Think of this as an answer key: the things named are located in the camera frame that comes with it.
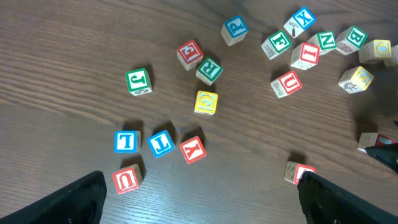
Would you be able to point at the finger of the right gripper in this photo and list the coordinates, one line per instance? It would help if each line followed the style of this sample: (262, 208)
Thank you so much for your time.
(386, 154)

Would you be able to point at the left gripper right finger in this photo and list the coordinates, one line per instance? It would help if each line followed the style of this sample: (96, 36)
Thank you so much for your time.
(324, 202)

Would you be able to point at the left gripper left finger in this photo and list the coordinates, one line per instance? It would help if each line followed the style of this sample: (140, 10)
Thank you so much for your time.
(81, 201)

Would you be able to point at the red i block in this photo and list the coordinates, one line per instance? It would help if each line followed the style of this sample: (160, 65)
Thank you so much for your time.
(373, 139)
(305, 56)

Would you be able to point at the red A block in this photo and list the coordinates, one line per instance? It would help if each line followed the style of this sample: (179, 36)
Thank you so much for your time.
(294, 171)

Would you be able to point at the red U block lower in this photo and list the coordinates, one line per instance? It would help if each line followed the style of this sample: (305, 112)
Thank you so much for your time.
(127, 179)

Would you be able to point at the red u block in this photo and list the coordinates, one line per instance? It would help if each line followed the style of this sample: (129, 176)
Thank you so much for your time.
(127, 179)
(286, 84)

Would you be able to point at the blue L block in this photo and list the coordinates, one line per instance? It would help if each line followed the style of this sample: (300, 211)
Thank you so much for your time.
(127, 141)

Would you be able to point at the yellow block middle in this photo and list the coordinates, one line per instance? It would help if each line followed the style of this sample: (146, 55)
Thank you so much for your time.
(355, 80)

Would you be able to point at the blue T block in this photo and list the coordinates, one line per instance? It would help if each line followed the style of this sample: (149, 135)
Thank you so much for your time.
(161, 144)

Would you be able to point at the yellow block top left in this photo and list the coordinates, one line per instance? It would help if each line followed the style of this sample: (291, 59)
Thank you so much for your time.
(375, 51)

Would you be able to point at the yellow block top right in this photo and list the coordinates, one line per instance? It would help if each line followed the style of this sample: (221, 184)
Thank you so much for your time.
(393, 60)

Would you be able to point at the green B block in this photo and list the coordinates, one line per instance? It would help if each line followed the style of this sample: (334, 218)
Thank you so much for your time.
(350, 40)

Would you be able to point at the red U block centre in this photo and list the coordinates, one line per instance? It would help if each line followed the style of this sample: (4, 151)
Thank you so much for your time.
(286, 84)

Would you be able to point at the red Y block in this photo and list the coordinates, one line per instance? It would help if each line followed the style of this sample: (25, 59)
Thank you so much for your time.
(193, 150)

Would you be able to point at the green N block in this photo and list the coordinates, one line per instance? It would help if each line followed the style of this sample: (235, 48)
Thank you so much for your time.
(325, 41)

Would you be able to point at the green J block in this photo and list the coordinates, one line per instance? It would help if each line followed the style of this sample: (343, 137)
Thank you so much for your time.
(138, 82)

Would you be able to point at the yellow G block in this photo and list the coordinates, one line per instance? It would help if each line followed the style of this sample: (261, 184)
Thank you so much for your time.
(206, 102)

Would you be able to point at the green F block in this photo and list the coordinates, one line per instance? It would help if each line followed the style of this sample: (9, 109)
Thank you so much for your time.
(276, 44)

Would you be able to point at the blue X block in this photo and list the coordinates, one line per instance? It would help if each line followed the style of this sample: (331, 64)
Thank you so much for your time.
(299, 22)

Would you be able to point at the green R block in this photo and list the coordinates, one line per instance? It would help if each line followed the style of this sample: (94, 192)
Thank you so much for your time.
(209, 71)

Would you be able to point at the red E block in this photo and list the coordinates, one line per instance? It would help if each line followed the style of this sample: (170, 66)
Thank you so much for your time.
(189, 54)

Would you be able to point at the blue P block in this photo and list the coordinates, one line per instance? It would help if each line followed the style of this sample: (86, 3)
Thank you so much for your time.
(234, 30)

